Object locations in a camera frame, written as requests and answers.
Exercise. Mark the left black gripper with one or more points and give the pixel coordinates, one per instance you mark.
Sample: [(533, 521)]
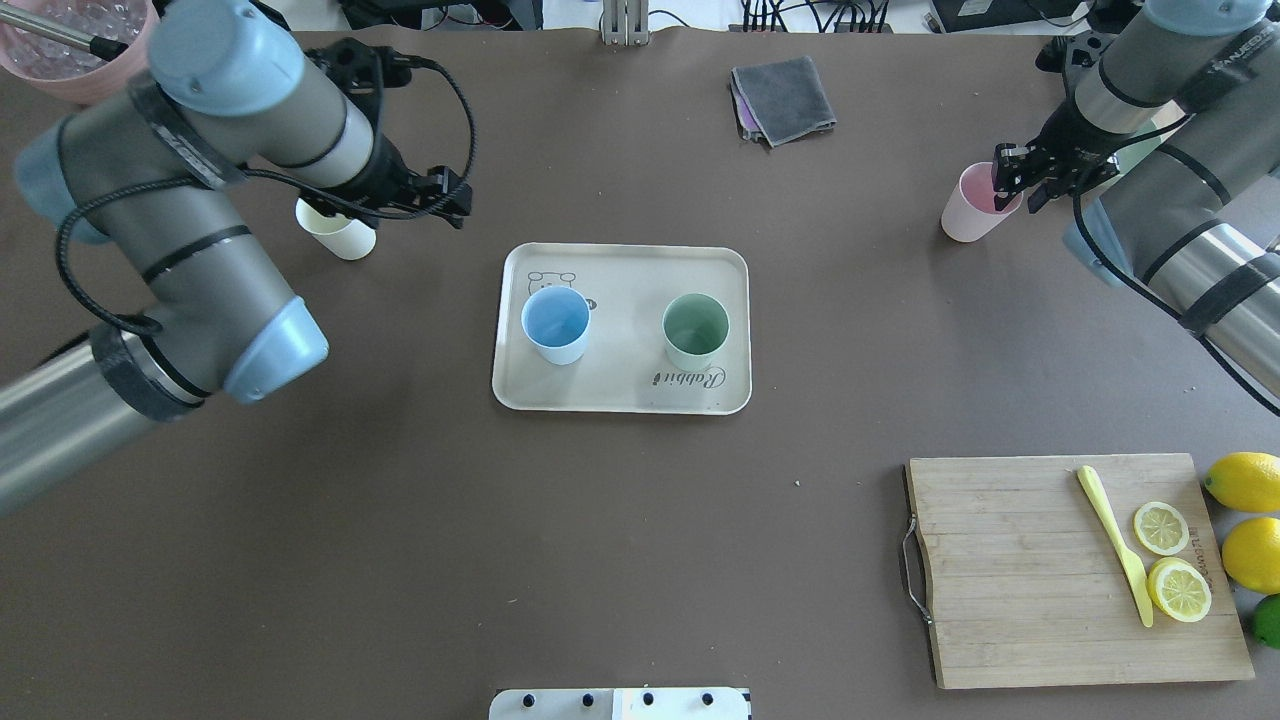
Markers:
[(386, 177)]

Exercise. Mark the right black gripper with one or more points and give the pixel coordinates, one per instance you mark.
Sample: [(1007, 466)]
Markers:
[(1066, 135)]

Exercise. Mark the pink cup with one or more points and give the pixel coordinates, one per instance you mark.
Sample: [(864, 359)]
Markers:
[(974, 208)]

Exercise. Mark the cream white cup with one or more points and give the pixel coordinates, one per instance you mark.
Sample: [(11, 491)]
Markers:
[(347, 238)]

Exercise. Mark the blue cup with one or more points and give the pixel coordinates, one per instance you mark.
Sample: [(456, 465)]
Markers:
[(557, 321)]

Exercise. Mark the green cup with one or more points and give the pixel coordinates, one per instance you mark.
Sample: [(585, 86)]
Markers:
[(695, 326)]

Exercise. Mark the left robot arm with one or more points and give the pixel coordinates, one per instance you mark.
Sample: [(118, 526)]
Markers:
[(187, 302)]

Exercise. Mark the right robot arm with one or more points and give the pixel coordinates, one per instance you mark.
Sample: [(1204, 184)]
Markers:
[(1173, 119)]

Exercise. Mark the cream rabbit tray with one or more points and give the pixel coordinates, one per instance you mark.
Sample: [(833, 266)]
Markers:
[(625, 368)]

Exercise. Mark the green bowl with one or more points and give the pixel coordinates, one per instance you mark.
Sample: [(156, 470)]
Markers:
[(1130, 156)]

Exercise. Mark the grey folded cloth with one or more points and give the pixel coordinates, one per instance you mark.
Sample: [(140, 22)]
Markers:
[(787, 99)]

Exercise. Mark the purple folded cloth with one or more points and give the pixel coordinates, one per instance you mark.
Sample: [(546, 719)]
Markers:
[(749, 129)]

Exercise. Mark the yellow plastic knife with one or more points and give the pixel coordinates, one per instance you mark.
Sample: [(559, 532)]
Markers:
[(1134, 570)]

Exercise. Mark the lemon slice upper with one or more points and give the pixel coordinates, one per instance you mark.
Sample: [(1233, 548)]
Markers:
[(1161, 528)]

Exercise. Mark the lemon slice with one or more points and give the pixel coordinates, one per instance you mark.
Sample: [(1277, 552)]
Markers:
[(1161, 528), (1179, 590)]

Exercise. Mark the whole lemon far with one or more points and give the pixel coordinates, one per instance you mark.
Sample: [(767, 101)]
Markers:
[(1245, 481)]

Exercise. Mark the whole lemon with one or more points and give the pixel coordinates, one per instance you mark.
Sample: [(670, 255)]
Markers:
[(1250, 555), (1245, 481)]

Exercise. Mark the metal muddler with black tip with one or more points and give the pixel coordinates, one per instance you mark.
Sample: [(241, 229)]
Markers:
[(102, 48)]

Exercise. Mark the bamboo cutting board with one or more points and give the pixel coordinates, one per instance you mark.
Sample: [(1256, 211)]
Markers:
[(1021, 587)]

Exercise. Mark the whole lemon near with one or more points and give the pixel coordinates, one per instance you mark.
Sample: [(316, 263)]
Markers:
[(1250, 555)]

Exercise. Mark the lemon slice lower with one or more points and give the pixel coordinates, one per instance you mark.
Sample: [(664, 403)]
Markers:
[(1179, 590)]

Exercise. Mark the pink bowl with ice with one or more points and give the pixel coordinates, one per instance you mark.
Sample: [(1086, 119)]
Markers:
[(72, 74)]

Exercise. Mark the green lime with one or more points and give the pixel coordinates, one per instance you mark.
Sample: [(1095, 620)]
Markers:
[(1265, 622)]

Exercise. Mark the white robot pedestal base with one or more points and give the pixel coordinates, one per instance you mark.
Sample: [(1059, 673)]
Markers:
[(696, 702)]

